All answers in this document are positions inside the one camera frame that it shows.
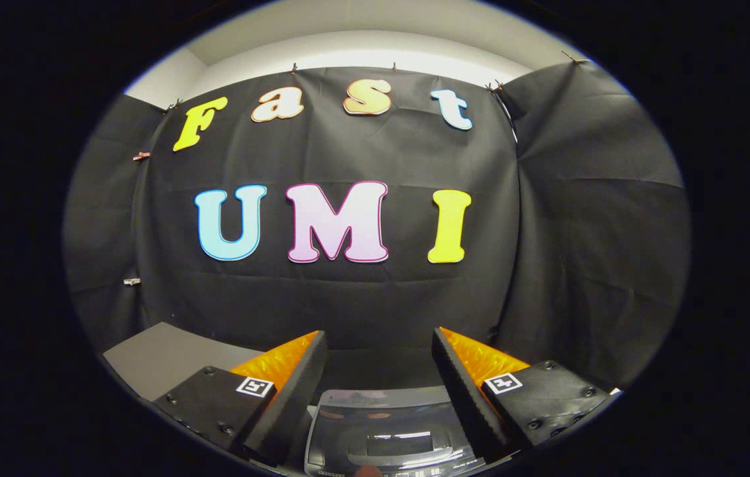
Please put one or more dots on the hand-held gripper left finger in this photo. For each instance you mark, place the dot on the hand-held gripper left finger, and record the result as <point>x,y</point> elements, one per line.
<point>292,401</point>

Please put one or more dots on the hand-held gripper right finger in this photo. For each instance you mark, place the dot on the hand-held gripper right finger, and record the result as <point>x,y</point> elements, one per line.
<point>464,397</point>

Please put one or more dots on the grey top-load washing machine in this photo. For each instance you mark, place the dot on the grey top-load washing machine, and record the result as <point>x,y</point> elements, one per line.
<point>381,424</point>

